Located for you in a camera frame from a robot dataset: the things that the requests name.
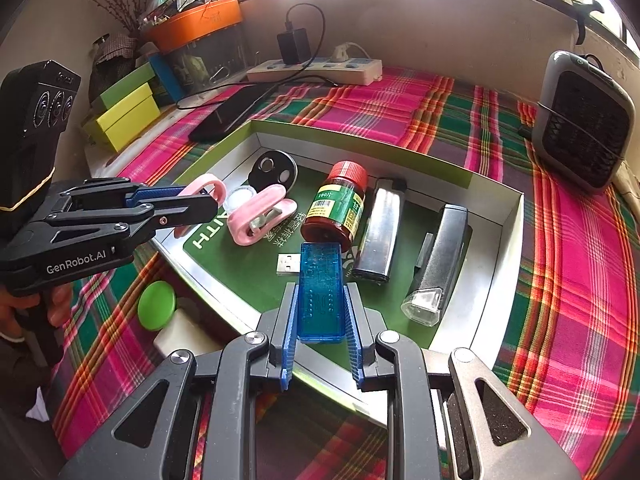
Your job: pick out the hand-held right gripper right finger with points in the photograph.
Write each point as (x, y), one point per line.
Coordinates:
(356, 350)

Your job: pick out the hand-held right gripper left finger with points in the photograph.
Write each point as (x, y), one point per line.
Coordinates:
(287, 350)

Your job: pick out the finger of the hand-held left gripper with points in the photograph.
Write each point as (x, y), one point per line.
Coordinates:
(175, 212)
(150, 195)

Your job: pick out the blue translucent usb stick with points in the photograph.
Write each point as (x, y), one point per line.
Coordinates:
(320, 290)

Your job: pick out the pink folding clip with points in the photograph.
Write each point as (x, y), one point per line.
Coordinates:
(250, 225)

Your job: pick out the green cardboard box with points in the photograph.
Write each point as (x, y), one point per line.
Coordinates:
(235, 280)

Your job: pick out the silver metal lighter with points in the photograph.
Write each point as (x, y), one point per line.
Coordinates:
(380, 230)

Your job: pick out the red capped brown bottle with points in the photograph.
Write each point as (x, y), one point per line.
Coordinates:
(332, 205)

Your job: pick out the person's left forearm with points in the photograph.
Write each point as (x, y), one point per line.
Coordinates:
(20, 380)

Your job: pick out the person's left hand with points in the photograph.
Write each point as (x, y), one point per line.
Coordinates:
(59, 307)

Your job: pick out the yellow cardboard box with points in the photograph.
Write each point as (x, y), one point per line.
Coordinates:
(130, 122)

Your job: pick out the green topped white knob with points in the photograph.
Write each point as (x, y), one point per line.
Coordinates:
(156, 306)

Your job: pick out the white charger adapter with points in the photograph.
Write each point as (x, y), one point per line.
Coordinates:
(190, 335)

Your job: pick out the black round disc device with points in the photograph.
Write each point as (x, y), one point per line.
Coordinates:
(272, 172)

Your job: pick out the green cardboard box lid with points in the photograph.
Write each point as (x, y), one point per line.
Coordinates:
(122, 87)

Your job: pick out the black smartphone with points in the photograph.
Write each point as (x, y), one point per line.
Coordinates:
(230, 112)

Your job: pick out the dark checked cloth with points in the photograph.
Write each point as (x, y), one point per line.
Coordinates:
(115, 55)

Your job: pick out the clear plastic tank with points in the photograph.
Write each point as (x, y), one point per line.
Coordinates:
(210, 60)

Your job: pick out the dried twig bundle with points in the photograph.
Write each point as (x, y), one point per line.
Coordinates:
(105, 5)

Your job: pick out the orange plastic basket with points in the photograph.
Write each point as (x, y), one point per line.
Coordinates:
(200, 25)

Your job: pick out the white power strip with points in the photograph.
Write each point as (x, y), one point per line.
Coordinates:
(320, 71)

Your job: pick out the black plug-in charger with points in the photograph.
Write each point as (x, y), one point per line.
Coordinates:
(294, 46)

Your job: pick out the plaid tablecloth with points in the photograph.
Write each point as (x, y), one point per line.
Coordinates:
(565, 285)

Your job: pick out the white plug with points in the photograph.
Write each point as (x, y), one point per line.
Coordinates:
(341, 51)

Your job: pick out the grey desktop fan heater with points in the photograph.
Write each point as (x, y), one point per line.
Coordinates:
(585, 125)

